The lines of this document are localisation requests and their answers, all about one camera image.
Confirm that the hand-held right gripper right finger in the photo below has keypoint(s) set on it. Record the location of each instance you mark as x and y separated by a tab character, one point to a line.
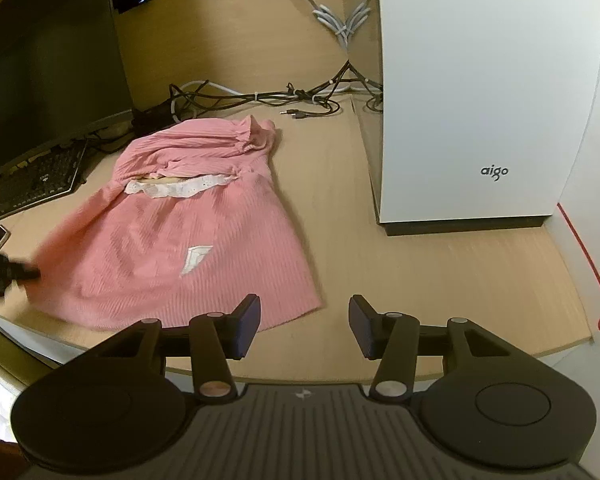
362	327

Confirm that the white box with red stripe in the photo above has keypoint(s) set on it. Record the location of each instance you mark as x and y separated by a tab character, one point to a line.
590	210

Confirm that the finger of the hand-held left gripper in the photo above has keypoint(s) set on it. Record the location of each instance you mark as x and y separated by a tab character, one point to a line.
22	271

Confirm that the black computer monitor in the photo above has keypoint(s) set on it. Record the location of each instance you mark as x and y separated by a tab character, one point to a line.
50	60

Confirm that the pink knit garment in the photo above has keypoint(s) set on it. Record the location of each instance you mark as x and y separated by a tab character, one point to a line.
180	240

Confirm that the black keyboard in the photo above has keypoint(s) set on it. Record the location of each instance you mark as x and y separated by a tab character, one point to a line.
35	180

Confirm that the white computer case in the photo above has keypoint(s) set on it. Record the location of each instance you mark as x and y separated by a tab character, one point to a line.
470	85

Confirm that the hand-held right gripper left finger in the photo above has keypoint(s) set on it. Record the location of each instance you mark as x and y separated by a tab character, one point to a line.
245	327

